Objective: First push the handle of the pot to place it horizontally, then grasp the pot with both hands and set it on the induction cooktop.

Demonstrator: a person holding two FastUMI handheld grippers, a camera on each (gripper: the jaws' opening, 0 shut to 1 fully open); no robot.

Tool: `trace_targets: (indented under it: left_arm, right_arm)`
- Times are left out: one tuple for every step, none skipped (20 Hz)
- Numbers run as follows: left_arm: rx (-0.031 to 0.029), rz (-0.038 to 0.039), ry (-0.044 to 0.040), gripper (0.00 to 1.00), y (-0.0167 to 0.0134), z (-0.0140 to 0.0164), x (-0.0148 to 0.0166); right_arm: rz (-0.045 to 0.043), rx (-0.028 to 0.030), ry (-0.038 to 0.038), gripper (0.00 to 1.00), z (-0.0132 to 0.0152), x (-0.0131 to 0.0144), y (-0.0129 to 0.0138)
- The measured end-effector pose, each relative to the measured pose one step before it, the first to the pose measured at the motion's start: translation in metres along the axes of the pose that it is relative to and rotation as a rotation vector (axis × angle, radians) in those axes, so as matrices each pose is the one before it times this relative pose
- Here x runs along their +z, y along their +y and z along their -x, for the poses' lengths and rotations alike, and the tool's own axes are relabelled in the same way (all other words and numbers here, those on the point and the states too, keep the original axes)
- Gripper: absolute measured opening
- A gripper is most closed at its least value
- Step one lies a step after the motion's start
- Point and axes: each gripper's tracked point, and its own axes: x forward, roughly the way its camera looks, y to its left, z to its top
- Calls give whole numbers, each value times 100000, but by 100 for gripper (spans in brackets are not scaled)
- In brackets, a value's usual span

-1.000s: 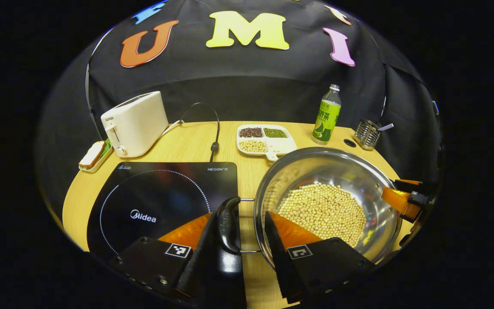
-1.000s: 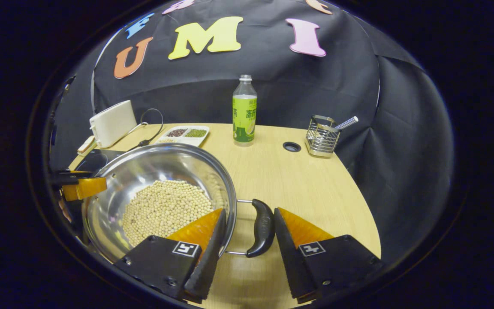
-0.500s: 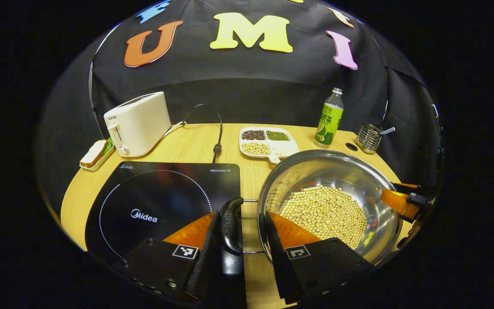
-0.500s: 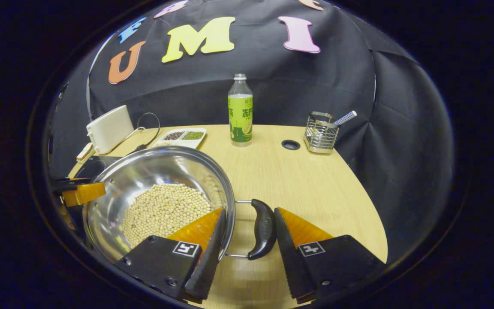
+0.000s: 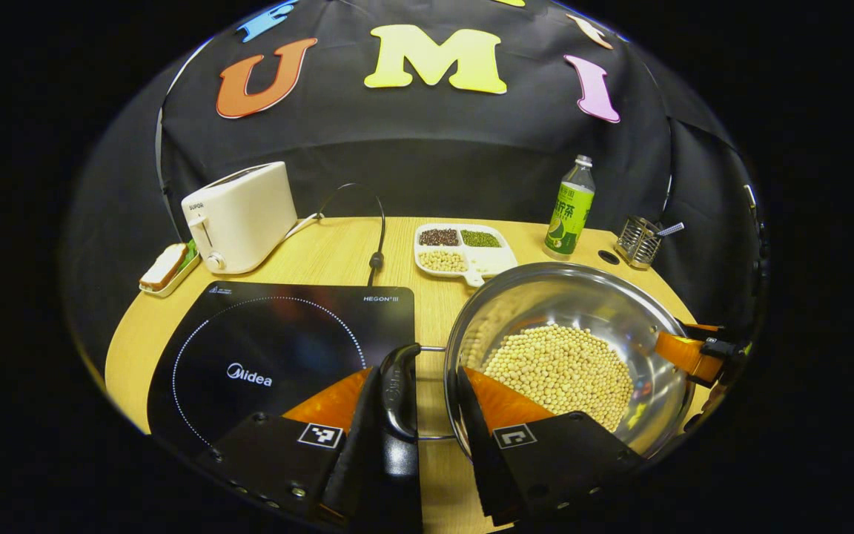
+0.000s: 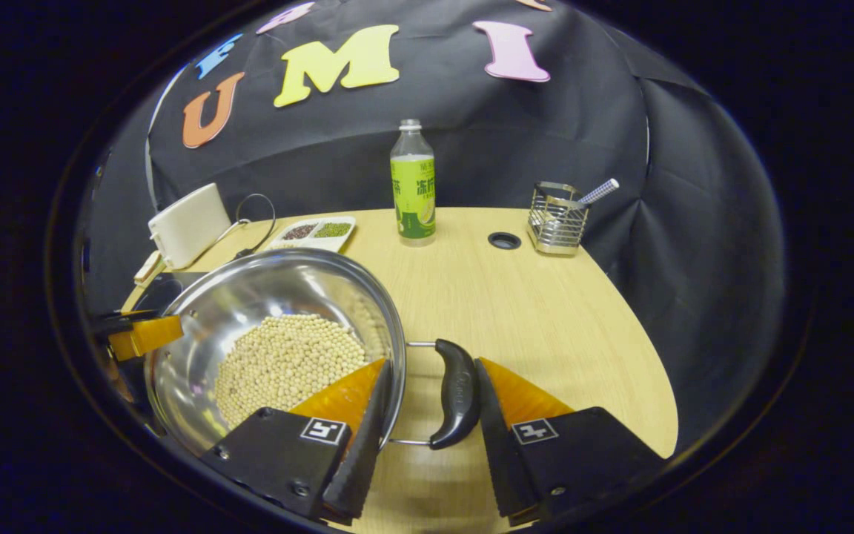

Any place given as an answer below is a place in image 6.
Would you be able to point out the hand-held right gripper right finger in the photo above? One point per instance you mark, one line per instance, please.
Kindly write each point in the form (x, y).
(583, 460)

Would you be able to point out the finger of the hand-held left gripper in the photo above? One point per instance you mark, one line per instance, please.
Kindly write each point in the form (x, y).
(145, 337)

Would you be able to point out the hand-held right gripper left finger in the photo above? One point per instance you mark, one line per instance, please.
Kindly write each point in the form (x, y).
(286, 452)

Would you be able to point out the black induction cooktop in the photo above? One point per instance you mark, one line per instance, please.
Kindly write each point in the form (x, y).
(151, 291)

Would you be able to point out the bread slice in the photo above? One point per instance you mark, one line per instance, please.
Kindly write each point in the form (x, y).
(147, 268)

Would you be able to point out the pile of pale soybeans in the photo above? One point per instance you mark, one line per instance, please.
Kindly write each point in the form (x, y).
(286, 363)

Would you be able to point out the white toaster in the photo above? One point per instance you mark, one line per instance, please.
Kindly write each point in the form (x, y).
(190, 226)

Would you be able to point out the white divided dish of beans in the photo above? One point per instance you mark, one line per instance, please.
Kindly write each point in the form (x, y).
(312, 233)

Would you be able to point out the black table grommet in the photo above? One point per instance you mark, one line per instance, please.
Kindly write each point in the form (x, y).
(503, 240)

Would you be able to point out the metal spoon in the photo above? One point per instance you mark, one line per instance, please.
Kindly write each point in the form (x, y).
(601, 191)

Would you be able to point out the green label drink bottle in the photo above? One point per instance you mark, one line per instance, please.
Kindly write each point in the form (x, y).
(414, 196)

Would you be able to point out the black backdrop cloth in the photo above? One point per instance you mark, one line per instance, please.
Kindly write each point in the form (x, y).
(545, 126)

